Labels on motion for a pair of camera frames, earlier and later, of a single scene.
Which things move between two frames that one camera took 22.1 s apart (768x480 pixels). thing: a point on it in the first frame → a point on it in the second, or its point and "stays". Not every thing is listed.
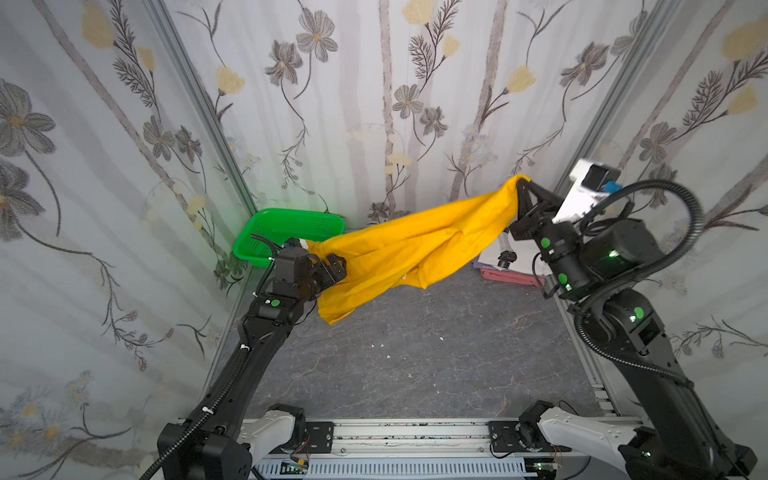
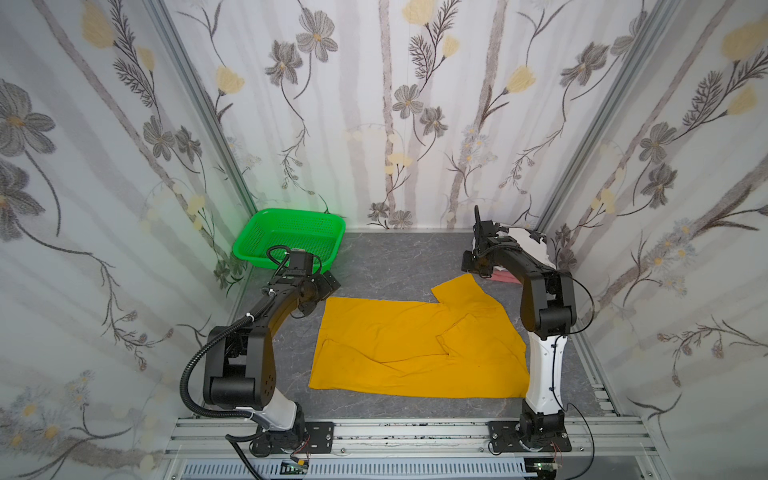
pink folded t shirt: (511, 276) stays
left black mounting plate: (320, 437) stays
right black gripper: (534, 210) → (482, 228)
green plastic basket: (280, 225) stays
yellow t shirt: (415, 247) → (465, 345)
